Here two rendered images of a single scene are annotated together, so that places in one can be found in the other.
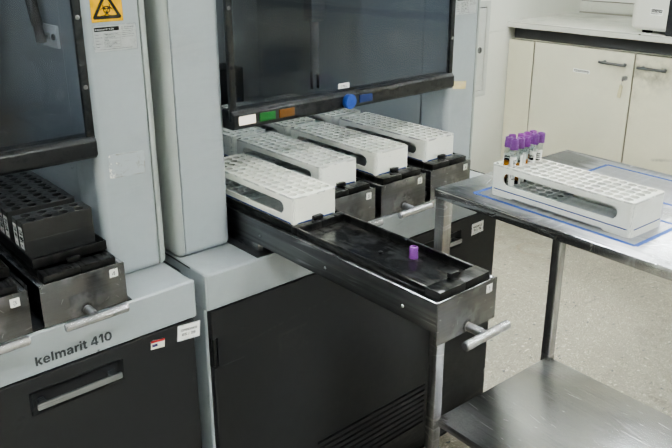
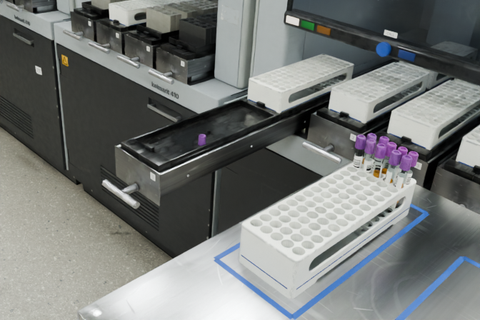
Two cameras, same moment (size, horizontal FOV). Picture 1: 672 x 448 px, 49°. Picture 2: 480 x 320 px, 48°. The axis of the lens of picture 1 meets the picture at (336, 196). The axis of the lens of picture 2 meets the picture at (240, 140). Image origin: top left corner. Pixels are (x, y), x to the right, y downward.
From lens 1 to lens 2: 149 cm
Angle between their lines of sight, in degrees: 74
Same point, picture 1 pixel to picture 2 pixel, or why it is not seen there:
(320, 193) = (267, 88)
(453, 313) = (126, 165)
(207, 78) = not seen: outside the picture
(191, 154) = (263, 28)
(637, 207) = (243, 232)
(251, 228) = not seen: hidden behind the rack
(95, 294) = (174, 69)
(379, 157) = (393, 117)
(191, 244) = not seen: hidden behind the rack
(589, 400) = not seen: outside the picture
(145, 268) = (232, 86)
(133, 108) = not seen: outside the picture
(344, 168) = (353, 103)
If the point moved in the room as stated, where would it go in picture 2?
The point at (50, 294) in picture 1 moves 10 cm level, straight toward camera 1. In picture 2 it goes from (159, 55) to (126, 58)
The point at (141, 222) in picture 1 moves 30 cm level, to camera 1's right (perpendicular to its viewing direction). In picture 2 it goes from (231, 55) to (242, 100)
